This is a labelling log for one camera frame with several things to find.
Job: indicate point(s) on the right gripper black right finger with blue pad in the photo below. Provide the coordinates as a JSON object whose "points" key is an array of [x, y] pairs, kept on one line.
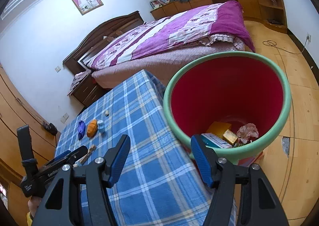
{"points": [[259, 204]]}

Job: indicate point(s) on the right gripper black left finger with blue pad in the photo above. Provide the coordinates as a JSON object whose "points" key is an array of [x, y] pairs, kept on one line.
{"points": [[61, 204]]}

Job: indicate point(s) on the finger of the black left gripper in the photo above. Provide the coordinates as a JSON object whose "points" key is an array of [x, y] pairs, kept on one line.
{"points": [[61, 156]]}

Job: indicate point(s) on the pink paper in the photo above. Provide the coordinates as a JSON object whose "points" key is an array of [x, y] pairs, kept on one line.
{"points": [[247, 133]]}

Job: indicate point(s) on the person's left hand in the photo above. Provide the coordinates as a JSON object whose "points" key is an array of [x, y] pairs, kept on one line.
{"points": [[33, 204]]}

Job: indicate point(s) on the wooden clothespin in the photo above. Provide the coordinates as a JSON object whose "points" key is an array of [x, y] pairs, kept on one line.
{"points": [[88, 154]]}

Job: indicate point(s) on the blue plastic wrapper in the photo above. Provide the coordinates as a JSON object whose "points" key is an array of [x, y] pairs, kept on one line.
{"points": [[81, 129]]}

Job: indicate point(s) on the orange wrapper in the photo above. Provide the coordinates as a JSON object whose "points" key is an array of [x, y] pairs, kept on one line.
{"points": [[92, 128]]}

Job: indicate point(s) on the small light blue cup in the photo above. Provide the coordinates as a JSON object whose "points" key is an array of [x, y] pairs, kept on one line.
{"points": [[101, 126]]}

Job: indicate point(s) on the stack of magazines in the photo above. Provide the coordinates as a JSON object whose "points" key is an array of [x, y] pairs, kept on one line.
{"points": [[246, 162]]}

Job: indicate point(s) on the blue plaid tablecloth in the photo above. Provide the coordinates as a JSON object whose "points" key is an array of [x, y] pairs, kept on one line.
{"points": [[159, 184]]}

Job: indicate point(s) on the dark wooden nightstand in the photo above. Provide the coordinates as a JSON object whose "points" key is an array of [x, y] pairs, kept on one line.
{"points": [[85, 89]]}

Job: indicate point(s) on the gold small box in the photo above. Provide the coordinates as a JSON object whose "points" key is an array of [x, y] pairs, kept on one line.
{"points": [[230, 137]]}

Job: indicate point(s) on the white teal box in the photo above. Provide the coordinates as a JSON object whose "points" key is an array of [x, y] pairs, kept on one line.
{"points": [[213, 141]]}

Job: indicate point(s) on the orange box in bin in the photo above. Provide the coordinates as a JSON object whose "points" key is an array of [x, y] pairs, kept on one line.
{"points": [[218, 128]]}

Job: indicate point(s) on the bed with pink sheet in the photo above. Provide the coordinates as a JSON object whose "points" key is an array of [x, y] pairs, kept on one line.
{"points": [[163, 65]]}

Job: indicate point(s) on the dark wooden headboard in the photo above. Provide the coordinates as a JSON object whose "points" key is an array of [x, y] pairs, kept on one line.
{"points": [[101, 35]]}

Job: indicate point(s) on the red bin green rim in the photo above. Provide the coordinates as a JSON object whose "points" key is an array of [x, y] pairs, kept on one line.
{"points": [[232, 87]]}

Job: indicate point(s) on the books on cabinet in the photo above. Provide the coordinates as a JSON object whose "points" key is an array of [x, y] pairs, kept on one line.
{"points": [[155, 4]]}

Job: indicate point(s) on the framed wedding portrait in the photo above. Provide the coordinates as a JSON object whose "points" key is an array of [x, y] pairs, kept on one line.
{"points": [[86, 6]]}

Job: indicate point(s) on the purple floral quilt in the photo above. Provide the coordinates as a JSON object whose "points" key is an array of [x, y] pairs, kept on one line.
{"points": [[204, 24]]}

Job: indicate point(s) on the long wooden cabinet desk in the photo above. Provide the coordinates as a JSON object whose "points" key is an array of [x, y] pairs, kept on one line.
{"points": [[250, 8]]}

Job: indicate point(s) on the wooden corner shelf unit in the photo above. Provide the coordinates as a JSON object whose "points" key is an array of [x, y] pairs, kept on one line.
{"points": [[273, 15]]}

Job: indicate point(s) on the double wall switch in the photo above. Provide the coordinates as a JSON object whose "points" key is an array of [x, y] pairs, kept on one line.
{"points": [[64, 118]]}

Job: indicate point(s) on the white light switch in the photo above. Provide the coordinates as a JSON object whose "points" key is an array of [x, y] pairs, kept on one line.
{"points": [[57, 69]]}

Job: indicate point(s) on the white wall socket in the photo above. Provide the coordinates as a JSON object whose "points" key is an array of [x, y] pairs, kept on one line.
{"points": [[308, 38]]}

